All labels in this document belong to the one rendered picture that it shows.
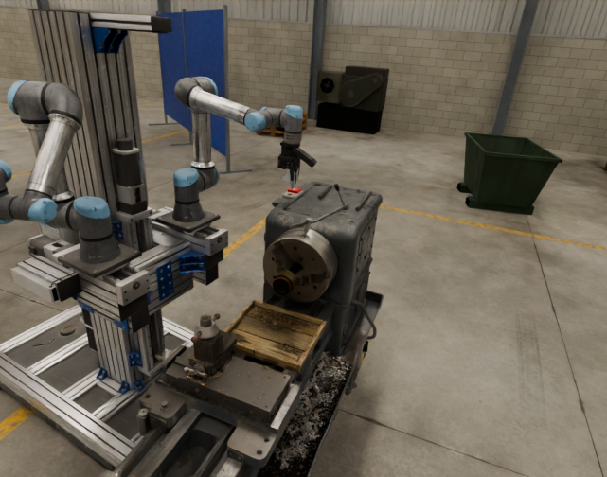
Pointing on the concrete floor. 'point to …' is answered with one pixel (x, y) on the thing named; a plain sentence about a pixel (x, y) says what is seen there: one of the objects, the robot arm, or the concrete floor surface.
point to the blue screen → (199, 20)
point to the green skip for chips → (505, 172)
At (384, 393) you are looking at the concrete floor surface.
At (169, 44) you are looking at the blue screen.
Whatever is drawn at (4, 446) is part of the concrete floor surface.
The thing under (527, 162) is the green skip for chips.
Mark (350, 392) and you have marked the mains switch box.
